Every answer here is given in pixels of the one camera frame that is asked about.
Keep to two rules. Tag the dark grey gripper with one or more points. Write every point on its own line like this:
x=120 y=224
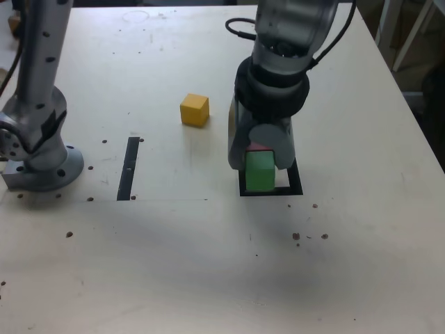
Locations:
x=288 y=124

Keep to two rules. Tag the red cube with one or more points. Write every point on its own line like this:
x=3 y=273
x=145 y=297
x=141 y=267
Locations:
x=259 y=147

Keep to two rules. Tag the green cube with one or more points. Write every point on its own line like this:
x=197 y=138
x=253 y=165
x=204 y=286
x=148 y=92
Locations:
x=259 y=174

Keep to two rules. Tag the yellow cube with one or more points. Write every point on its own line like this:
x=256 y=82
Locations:
x=194 y=110

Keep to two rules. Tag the black tape square outline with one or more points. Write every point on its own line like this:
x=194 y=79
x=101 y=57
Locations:
x=271 y=192

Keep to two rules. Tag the black tape strip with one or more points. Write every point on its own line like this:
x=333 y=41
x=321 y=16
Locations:
x=128 y=174

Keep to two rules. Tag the tan wooden block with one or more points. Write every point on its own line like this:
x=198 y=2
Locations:
x=14 y=24

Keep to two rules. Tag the white frame furniture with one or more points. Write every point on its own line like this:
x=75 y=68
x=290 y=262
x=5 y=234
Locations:
x=382 y=21

